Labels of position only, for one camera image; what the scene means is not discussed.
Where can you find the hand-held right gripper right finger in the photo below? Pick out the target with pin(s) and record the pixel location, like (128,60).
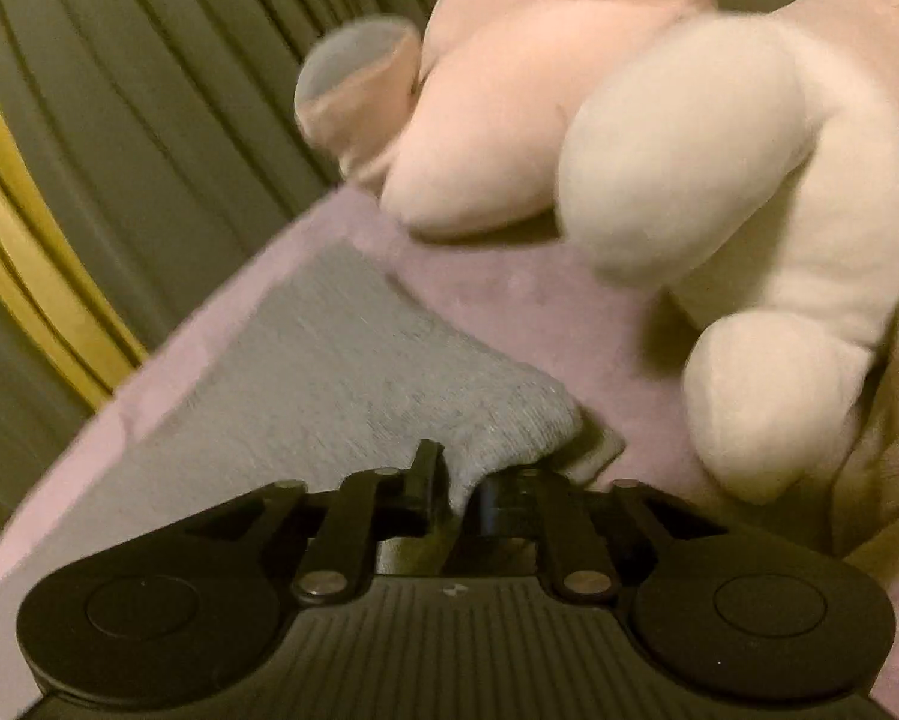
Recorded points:
(499,499)

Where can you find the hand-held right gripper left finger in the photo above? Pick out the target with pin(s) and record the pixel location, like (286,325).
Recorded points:
(427,481)

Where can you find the grey knit pants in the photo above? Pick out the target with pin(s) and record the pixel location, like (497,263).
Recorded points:
(322,390)

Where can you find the pink bed sheet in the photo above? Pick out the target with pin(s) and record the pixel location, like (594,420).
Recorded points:
(509,300)

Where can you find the white plush toy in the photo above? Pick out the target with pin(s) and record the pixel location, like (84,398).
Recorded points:
(749,240)

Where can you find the pink plush toy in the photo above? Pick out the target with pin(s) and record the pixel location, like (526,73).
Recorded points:
(494,82)

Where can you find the green curtain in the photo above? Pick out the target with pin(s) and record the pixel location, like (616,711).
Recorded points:
(142,112)

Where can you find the yellow curtain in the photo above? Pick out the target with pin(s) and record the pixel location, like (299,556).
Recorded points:
(22,240)

